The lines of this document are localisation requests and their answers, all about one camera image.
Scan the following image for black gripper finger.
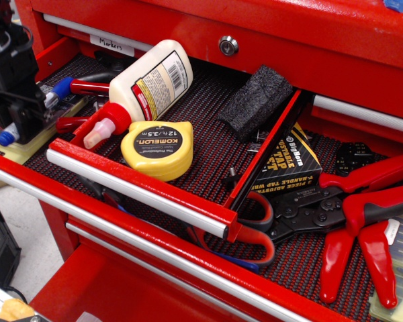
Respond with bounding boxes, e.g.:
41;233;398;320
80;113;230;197
5;101;46;144

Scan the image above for drill bit set case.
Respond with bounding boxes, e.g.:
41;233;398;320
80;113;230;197
0;94;89;164

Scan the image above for silver round drawer lock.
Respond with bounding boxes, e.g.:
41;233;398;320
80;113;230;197
218;36;239;56

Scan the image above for white glue bottle red cap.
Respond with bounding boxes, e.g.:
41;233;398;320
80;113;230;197
83;40;193;149

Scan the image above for yellow sponge object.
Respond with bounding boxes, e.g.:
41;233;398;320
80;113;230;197
0;299;36;321

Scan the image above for black box on floor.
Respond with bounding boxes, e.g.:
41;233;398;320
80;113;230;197
0;191;22;289

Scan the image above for yellow Komelon tape measure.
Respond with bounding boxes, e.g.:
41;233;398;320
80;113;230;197
120;121;193;182

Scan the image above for black foam block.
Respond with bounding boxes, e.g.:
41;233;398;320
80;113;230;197
218;65;293;143

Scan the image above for white Markers label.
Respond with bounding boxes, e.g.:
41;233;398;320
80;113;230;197
89;35;135;57

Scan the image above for blue tape piece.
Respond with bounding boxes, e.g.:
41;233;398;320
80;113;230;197
383;0;403;13

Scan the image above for blue capped marker pen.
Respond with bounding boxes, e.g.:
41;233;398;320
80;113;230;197
0;77;72;146

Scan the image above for small red inner drawer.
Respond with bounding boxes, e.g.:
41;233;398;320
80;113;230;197
46;66;302;244

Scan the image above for red tool chest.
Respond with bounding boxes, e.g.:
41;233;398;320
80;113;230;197
13;0;403;322

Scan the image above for clear plastic bit case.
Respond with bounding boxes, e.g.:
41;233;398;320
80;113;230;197
369;215;403;321

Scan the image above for red black handled tool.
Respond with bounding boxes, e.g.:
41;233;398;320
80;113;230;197
56;70;120;133

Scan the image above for red handled pliers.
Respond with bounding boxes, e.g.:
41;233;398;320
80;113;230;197
318;220;398;310

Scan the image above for red handled crimping tool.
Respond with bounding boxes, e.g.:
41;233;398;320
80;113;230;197
267;155;403;244

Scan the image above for black yellow tap wrench box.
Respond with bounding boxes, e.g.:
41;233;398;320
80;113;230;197
252;123;322;195

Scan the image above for large red open drawer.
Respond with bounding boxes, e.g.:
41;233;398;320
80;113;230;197
0;36;403;322

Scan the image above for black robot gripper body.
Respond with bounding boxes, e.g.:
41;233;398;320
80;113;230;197
0;1;46;127

